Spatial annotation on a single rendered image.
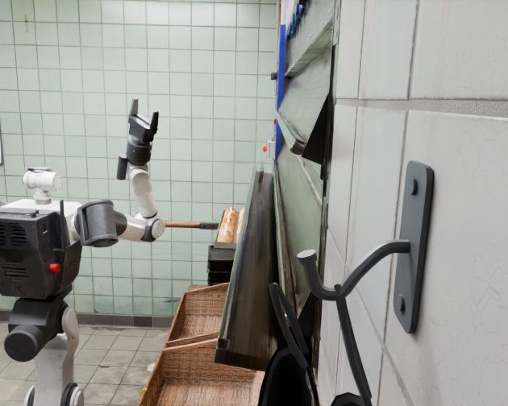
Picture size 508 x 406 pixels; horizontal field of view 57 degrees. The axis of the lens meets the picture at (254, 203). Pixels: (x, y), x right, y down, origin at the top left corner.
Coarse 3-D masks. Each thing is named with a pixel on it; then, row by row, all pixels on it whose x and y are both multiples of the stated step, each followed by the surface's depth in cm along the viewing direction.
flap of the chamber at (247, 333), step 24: (264, 192) 194; (264, 216) 155; (264, 240) 129; (264, 264) 110; (240, 288) 94; (264, 288) 97; (240, 312) 84; (264, 312) 86; (240, 336) 76; (264, 336) 77; (216, 360) 71; (240, 360) 71; (264, 360) 71
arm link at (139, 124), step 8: (128, 120) 162; (136, 120) 161; (144, 120) 162; (136, 128) 160; (144, 128) 158; (136, 136) 162; (144, 136) 160; (152, 136) 163; (128, 144) 163; (136, 144) 163; (144, 144) 163; (128, 152) 164; (136, 152) 163; (144, 152) 164
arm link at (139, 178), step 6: (138, 168) 167; (132, 174) 166; (138, 174) 166; (144, 174) 168; (132, 180) 167; (138, 180) 168; (144, 180) 169; (138, 186) 169; (144, 186) 171; (150, 186) 172; (138, 192) 171; (144, 192) 172; (150, 192) 178
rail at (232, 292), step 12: (252, 180) 203; (252, 192) 180; (240, 228) 130; (240, 240) 119; (240, 252) 110; (240, 264) 102; (228, 288) 89; (228, 300) 83; (228, 312) 79; (228, 324) 75; (228, 336) 71; (228, 348) 71
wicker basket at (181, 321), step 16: (208, 288) 256; (224, 288) 255; (192, 304) 258; (208, 304) 258; (224, 304) 258; (176, 320) 226; (192, 320) 255; (208, 320) 255; (176, 336) 230; (192, 336) 239; (208, 336) 203; (208, 352) 205; (192, 368) 206
